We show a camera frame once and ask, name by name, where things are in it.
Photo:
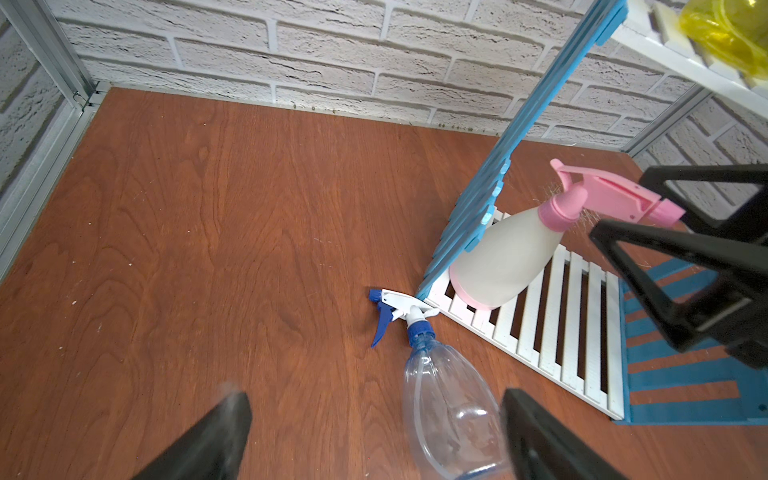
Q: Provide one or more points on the aluminium corner post left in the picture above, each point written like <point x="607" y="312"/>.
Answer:
<point x="38" y="28"/>

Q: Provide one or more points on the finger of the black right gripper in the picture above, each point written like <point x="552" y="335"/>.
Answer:
<point x="689" y="291"/>
<point x="695" y="189"/>

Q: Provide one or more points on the pink white spray bottle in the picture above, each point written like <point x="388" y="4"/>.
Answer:
<point x="516" y="249"/>

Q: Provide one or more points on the blue white slatted shelf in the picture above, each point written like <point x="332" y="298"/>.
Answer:
<point x="567" y="324"/>

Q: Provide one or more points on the clear blue spray bottle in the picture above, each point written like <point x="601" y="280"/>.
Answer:
<point x="451" y="416"/>

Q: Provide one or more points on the aluminium corner post right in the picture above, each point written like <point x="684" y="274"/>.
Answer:
<point x="676" y="112"/>

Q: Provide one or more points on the aluminium corner post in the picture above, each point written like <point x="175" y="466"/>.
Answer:
<point x="38" y="28"/>
<point x="676" y="112"/>

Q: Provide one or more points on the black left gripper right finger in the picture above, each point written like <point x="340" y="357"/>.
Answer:
<point x="541" y="447"/>

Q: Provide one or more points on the yellow spray bottle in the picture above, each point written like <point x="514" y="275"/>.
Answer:
<point x="733" y="31"/>

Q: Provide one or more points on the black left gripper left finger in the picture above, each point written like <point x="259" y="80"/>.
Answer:
<point x="212" y="448"/>

